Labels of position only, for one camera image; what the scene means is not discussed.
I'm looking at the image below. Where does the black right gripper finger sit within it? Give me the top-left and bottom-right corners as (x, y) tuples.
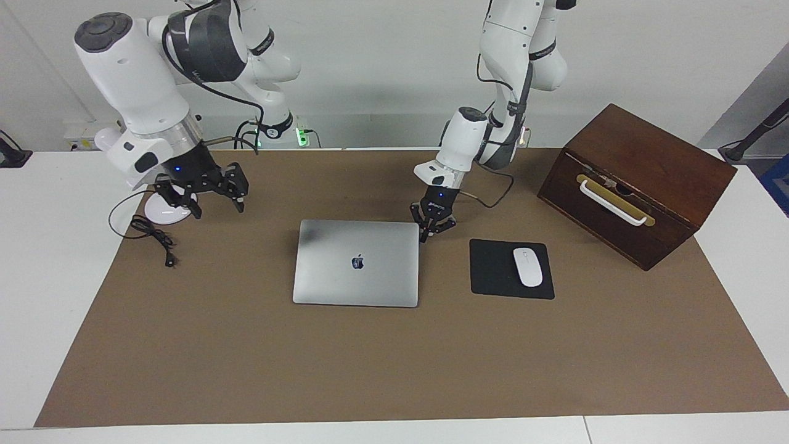
(212, 162), (251, 213)
(153, 175), (203, 220)

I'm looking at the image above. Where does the grey aluminium laptop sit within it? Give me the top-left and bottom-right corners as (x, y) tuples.
(292, 219), (421, 308)

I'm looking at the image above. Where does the white desk lamp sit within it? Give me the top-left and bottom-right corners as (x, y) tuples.
(94, 128), (198, 226)

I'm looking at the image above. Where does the black mouse pad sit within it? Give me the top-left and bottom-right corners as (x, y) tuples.
(469, 239), (555, 300)

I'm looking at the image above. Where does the white computer mouse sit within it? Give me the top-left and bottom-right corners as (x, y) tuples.
(513, 247), (544, 288)

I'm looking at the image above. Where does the white power strip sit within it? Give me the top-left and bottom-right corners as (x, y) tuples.
(63, 120), (124, 152)

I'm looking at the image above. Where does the brown table mat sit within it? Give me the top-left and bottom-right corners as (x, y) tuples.
(34, 148), (789, 429)

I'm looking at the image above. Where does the black stand with base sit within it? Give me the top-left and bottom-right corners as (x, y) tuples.
(0, 129), (33, 168)
(718, 97), (789, 165)

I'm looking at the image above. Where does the brass plate on box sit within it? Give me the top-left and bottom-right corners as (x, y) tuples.
(576, 174), (656, 228)

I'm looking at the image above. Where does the dark brown wooden box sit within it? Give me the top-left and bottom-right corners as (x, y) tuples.
(536, 103), (738, 272)

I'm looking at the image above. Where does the blue crate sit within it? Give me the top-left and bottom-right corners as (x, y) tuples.
(759, 154), (789, 218)

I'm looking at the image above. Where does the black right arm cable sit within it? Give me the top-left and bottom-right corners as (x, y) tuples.
(161, 0), (267, 152)

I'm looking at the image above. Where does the black lamp power cable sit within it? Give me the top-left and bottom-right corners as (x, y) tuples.
(108, 190), (179, 269)

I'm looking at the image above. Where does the white box handle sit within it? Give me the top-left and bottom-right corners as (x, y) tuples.
(579, 180), (648, 226)

